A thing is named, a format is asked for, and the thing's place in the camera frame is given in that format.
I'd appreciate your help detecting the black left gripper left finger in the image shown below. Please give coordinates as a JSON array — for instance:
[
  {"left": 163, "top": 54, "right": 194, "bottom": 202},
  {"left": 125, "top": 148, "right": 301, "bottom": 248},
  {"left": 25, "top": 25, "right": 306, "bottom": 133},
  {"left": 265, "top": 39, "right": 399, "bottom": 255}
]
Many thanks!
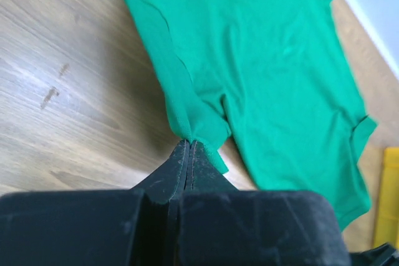
[{"left": 1, "top": 141, "right": 190, "bottom": 265}]

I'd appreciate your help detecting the yellow plastic bin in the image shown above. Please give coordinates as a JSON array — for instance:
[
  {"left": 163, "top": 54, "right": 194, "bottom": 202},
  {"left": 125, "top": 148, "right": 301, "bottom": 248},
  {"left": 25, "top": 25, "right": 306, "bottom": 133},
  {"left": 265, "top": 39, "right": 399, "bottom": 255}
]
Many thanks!
[{"left": 373, "top": 147, "right": 399, "bottom": 248}]

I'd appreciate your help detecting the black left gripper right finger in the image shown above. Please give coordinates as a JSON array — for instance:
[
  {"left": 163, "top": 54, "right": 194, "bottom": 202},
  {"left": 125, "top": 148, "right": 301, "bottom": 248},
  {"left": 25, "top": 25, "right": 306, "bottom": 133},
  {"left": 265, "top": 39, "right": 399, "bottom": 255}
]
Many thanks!
[{"left": 177, "top": 142, "right": 351, "bottom": 265}]

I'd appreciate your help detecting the green t shirt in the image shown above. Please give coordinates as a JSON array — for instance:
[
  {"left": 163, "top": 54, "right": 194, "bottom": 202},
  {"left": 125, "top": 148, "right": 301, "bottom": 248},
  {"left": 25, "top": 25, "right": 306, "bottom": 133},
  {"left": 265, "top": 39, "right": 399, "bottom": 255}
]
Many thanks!
[{"left": 125, "top": 0, "right": 376, "bottom": 229}]

